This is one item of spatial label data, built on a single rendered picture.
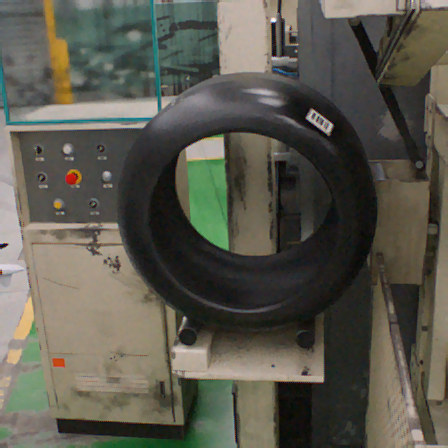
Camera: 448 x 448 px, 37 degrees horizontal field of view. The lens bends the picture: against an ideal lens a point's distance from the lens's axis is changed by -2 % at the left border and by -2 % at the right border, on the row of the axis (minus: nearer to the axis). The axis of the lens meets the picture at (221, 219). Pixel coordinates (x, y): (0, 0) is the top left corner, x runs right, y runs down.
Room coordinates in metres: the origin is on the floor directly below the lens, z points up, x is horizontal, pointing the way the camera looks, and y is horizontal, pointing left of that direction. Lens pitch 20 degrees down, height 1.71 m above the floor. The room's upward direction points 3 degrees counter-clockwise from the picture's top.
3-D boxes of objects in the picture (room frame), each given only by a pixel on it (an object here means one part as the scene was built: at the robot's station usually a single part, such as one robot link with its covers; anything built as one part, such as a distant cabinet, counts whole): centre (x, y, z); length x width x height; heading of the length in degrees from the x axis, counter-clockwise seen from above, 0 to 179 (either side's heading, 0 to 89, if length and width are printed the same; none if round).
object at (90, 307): (2.40, 0.43, 0.63); 0.56 x 0.41 x 1.27; 81
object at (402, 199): (1.73, -0.48, 1.05); 0.20 x 0.15 x 0.30; 171
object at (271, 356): (1.57, -0.07, 0.80); 0.37 x 0.36 x 0.02; 81
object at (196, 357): (1.59, 0.07, 0.83); 0.36 x 0.09 x 0.06; 171
